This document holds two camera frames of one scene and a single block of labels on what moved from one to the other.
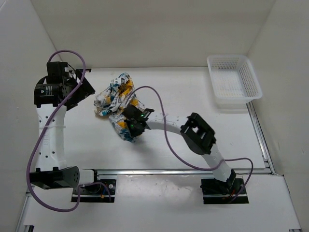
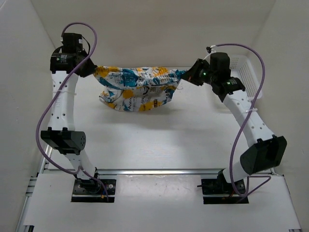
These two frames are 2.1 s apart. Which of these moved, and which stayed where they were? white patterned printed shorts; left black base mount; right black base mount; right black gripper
Moved: white patterned printed shorts; right black gripper
Stayed: left black base mount; right black base mount
